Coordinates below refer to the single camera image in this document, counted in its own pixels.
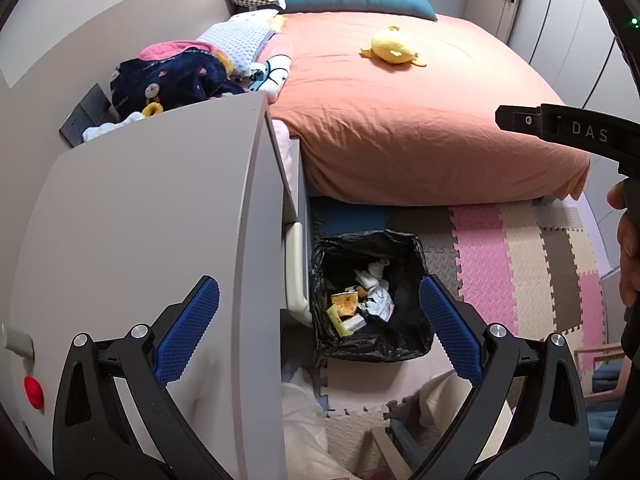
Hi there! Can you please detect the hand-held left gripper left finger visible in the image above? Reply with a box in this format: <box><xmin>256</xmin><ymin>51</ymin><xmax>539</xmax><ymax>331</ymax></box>
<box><xmin>52</xmin><ymin>275</ymin><xmax>234</xmax><ymax>480</ymax></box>

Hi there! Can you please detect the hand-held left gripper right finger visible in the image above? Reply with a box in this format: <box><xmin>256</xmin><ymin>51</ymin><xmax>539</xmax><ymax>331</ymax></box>
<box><xmin>415</xmin><ymin>276</ymin><xmax>592</xmax><ymax>480</ymax></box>

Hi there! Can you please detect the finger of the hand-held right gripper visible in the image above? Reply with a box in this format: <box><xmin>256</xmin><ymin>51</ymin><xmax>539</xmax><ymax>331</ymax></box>
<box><xmin>495</xmin><ymin>104</ymin><xmax>545</xmax><ymax>137</ymax></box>

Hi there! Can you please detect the bin with black bag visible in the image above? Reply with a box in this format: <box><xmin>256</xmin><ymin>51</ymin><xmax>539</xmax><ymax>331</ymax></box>
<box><xmin>311</xmin><ymin>229</ymin><xmax>435</xmax><ymax>361</ymax></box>

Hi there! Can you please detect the person's right forearm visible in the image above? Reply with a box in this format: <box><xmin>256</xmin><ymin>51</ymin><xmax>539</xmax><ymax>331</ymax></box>
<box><xmin>602</xmin><ymin>304</ymin><xmax>640</xmax><ymax>480</ymax></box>

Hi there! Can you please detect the person's right hand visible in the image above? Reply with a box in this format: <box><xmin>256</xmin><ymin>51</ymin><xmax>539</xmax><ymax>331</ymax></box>
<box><xmin>606</xmin><ymin>181</ymin><xmax>640</xmax><ymax>307</ymax></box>

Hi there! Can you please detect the beige cloth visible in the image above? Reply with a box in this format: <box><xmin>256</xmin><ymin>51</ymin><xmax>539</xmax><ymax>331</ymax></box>
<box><xmin>419</xmin><ymin>371</ymin><xmax>473</xmax><ymax>428</ymax></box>

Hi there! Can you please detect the foam puzzle floor mat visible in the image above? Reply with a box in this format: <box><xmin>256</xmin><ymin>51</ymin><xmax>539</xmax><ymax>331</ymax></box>
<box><xmin>280</xmin><ymin>195</ymin><xmax>608</xmax><ymax>480</ymax></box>

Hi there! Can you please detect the bed with orange sheet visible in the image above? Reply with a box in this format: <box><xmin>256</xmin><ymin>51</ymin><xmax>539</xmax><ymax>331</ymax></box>
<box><xmin>265</xmin><ymin>10</ymin><xmax>592</xmax><ymax>207</ymax></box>

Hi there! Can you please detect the crumpled white paper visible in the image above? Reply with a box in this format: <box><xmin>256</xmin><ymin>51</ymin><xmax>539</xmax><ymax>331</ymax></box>
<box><xmin>352</xmin><ymin>258</ymin><xmax>396</xmax><ymax>322</ymax></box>

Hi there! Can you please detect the white wardrobe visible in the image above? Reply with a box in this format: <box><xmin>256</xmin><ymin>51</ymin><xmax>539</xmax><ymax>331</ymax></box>
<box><xmin>465</xmin><ymin>0</ymin><xmax>621</xmax><ymax>92</ymax></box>

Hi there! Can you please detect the yellow snack wrapper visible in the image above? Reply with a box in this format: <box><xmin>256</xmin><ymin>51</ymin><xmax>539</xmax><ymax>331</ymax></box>
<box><xmin>325</xmin><ymin>287</ymin><xmax>373</xmax><ymax>338</ymax></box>

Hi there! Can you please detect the yellow duck plush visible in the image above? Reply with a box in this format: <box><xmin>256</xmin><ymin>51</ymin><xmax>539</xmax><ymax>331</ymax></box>
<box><xmin>361</xmin><ymin>25</ymin><xmax>428</xmax><ymax>68</ymax></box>

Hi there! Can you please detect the red heart plush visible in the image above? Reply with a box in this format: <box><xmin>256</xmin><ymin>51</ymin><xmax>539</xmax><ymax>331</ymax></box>
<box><xmin>23</xmin><ymin>376</ymin><xmax>45</xmax><ymax>410</ymax></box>

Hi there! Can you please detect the small white cloth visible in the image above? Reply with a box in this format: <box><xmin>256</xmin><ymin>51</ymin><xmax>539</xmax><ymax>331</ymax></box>
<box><xmin>81</xmin><ymin>111</ymin><xmax>146</xmax><ymax>142</ymax></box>

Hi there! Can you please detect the white printed cloth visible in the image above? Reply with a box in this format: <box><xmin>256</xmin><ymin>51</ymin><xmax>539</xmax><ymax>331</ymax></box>
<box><xmin>247</xmin><ymin>35</ymin><xmax>294</xmax><ymax>102</ymax></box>

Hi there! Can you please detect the navy printed blanket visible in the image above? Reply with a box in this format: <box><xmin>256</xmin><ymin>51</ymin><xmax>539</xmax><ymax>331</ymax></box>
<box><xmin>110</xmin><ymin>46</ymin><xmax>247</xmax><ymax>121</ymax></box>

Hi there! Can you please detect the pink fleece cloth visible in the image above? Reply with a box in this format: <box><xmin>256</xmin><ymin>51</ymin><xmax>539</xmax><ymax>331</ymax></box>
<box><xmin>138</xmin><ymin>40</ymin><xmax>226</xmax><ymax>68</ymax></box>

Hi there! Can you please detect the light blue knit blanket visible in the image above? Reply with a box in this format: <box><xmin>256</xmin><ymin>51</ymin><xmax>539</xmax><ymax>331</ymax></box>
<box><xmin>197</xmin><ymin>10</ymin><xmax>281</xmax><ymax>76</ymax></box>

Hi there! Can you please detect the wooden stool frame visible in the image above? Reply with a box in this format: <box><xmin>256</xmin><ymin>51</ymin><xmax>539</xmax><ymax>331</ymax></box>
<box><xmin>575</xmin><ymin>342</ymin><xmax>626</xmax><ymax>403</ymax></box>

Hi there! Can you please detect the dark wall socket panel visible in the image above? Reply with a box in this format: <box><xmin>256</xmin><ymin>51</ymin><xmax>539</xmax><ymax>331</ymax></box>
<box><xmin>59</xmin><ymin>84</ymin><xmax>113</xmax><ymax>148</ymax></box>

